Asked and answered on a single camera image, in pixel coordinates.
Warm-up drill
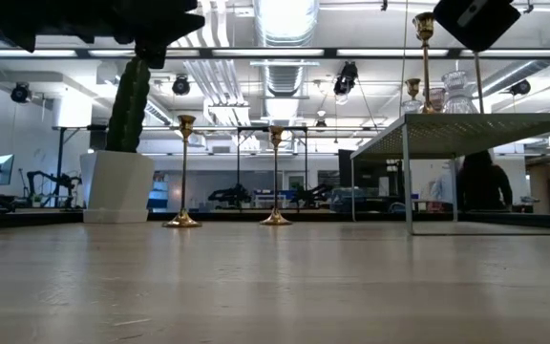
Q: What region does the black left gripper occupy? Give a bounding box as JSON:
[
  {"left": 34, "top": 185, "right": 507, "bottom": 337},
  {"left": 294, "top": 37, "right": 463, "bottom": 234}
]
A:
[{"left": 0, "top": 0, "right": 206, "bottom": 71}]

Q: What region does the clear glass candle holder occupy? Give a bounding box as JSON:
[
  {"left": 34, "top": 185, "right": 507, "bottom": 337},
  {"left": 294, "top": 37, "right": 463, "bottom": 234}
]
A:
[
  {"left": 401, "top": 98, "right": 424, "bottom": 115},
  {"left": 440, "top": 70, "right": 479, "bottom": 115}
]

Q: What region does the pink glass candle holder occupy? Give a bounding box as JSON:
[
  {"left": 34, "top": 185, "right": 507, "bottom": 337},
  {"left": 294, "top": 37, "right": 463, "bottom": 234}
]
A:
[{"left": 430, "top": 86, "right": 448, "bottom": 115}]

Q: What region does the black ceiling spotlight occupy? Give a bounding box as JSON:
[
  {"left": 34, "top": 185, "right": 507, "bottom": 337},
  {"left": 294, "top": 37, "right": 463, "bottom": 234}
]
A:
[
  {"left": 171, "top": 75, "right": 192, "bottom": 97},
  {"left": 332, "top": 60, "right": 360, "bottom": 97},
  {"left": 509, "top": 78, "right": 533, "bottom": 97},
  {"left": 10, "top": 83, "right": 32, "bottom": 104}
]

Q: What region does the green cactus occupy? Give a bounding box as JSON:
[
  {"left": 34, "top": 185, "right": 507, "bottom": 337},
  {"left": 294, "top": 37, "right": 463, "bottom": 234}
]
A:
[{"left": 105, "top": 55, "right": 152, "bottom": 154}]

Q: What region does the green perforated metal shelf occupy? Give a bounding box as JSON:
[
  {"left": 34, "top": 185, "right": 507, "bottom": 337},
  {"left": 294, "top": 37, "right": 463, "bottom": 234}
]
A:
[{"left": 349, "top": 112, "right": 550, "bottom": 236}]

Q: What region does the black overhead light beam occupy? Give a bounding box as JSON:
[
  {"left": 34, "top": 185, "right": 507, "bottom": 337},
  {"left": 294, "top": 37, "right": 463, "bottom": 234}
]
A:
[{"left": 0, "top": 46, "right": 550, "bottom": 60}]

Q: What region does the white hexagonal plant pot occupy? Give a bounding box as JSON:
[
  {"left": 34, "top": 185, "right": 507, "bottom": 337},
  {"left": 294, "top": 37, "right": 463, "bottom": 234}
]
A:
[{"left": 79, "top": 150, "right": 156, "bottom": 225}]

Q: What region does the person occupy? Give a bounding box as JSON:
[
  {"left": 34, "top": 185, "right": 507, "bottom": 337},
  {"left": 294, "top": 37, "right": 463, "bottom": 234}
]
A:
[
  {"left": 455, "top": 150, "right": 514, "bottom": 213},
  {"left": 430, "top": 164, "right": 458, "bottom": 211}
]

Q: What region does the blue storage bin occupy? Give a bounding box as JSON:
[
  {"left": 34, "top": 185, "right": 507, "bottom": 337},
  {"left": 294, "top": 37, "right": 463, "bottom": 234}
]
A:
[{"left": 148, "top": 181, "right": 170, "bottom": 210}]

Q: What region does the black screen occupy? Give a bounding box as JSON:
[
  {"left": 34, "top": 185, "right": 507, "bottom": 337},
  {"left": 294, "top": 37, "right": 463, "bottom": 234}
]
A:
[{"left": 337, "top": 148, "right": 355, "bottom": 188}]

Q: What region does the teal storage bin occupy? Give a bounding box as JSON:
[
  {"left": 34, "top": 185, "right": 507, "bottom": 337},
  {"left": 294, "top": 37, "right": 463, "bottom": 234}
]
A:
[{"left": 329, "top": 185, "right": 367, "bottom": 214}]

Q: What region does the silver ceiling air duct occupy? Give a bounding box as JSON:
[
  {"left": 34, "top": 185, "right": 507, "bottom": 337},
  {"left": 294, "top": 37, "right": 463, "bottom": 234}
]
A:
[{"left": 253, "top": 0, "right": 322, "bottom": 97}]

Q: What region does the black background frame stand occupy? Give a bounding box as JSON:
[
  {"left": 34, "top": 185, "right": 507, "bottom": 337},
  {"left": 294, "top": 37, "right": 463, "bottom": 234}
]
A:
[{"left": 235, "top": 125, "right": 309, "bottom": 211}]

